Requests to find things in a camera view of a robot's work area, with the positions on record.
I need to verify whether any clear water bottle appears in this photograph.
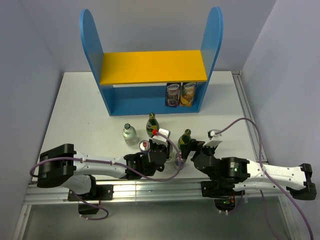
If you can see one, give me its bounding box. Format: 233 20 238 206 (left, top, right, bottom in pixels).
164 129 173 162
122 123 138 145

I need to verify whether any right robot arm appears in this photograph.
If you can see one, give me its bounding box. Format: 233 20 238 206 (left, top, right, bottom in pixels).
180 139 317 201

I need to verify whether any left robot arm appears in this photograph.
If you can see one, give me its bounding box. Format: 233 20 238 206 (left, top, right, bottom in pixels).
37 140 172 200

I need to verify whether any blue and yellow shelf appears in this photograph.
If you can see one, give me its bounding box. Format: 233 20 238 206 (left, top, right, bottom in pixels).
79 6 224 117

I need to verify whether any green glass bottle right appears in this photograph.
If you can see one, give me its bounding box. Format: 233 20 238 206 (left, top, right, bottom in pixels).
177 129 192 151

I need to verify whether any green glass bottle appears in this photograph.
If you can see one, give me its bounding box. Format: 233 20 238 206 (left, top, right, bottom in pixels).
177 129 192 151
146 112 160 138

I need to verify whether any Red Bull can left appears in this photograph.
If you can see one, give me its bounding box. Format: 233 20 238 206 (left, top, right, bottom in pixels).
138 140 151 154

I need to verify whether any red bull can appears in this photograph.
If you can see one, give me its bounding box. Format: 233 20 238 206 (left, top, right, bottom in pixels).
173 152 187 169
138 140 151 154

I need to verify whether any Red Bull can right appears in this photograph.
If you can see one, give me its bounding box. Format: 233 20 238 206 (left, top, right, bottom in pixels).
173 152 187 169

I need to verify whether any green glass bottle rear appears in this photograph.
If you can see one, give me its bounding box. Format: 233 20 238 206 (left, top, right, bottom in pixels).
146 112 160 138

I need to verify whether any yellow pineapple juice carton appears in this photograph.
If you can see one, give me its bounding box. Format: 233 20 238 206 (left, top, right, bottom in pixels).
179 82 197 107

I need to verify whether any purple juice carton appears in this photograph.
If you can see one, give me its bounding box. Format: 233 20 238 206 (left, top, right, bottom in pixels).
165 82 181 107

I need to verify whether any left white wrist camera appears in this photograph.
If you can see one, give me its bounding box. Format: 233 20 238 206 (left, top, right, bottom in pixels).
151 128 171 147

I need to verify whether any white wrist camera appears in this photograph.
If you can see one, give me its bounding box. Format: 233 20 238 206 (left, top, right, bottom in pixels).
203 129 223 148
151 128 171 147

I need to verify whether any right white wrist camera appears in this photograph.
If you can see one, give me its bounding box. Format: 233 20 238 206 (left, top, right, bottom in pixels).
203 129 223 148

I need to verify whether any aluminium mounting rail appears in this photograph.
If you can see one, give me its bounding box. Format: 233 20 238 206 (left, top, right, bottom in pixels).
23 178 286 206

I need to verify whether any aluminium side rail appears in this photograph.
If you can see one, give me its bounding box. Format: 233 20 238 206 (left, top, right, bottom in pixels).
231 71 259 162

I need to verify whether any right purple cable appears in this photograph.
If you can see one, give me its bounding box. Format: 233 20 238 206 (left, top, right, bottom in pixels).
212 117 315 240

